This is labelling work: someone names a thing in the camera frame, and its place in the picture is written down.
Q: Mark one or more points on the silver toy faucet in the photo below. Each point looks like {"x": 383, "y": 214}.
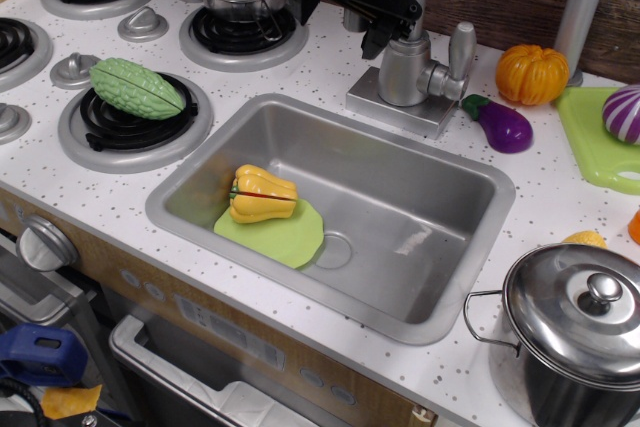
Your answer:
{"x": 389, "y": 93}

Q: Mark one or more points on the back right stove burner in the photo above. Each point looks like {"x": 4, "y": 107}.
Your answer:
{"x": 241, "y": 47}

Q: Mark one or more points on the orange toy pumpkin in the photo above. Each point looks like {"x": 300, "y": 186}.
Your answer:
{"x": 531, "y": 75}

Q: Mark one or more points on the purple toy eggplant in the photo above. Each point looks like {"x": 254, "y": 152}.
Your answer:
{"x": 506, "y": 130}

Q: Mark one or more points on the green toy bitter gourd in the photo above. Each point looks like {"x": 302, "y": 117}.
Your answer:
{"x": 135, "y": 89}

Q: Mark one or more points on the stainless steel sink basin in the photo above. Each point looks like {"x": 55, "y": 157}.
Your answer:
{"x": 406, "y": 227}

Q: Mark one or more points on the yellow toy bell pepper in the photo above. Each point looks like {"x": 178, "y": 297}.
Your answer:
{"x": 257, "y": 195}

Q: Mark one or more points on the grey support pole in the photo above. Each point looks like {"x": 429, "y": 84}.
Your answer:
{"x": 572, "y": 33}

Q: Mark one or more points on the light green plastic plate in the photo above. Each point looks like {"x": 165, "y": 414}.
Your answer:
{"x": 292, "y": 242}

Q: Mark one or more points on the front right stove burner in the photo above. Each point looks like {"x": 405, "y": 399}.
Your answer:
{"x": 97, "y": 136}

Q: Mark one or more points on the purple striped toy onion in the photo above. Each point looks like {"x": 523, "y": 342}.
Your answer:
{"x": 620, "y": 114}

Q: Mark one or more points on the green plastic cutting board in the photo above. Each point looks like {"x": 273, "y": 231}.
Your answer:
{"x": 603, "y": 160}

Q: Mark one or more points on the front left stove burner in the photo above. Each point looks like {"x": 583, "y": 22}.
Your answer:
{"x": 26, "y": 49}

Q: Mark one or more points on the yellow toy lemon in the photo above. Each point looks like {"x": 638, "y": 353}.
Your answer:
{"x": 591, "y": 238}

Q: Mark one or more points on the orange toy piece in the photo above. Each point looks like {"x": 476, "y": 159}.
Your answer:
{"x": 634, "y": 227}

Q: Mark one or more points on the silver oven dial knob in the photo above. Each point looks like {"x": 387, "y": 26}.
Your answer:
{"x": 43, "y": 247}

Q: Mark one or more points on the large steel pot with lid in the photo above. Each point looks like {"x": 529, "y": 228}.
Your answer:
{"x": 565, "y": 348}

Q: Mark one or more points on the silver dishwasher door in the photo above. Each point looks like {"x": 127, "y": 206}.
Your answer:
{"x": 184, "y": 381}

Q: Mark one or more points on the silver oven door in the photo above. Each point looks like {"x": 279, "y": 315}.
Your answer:
{"x": 28, "y": 296}

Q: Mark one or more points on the yellow tape piece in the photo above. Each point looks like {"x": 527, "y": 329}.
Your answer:
{"x": 62, "y": 402}

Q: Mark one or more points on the silver faucet lever handle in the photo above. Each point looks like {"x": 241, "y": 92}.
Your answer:
{"x": 451, "y": 81}

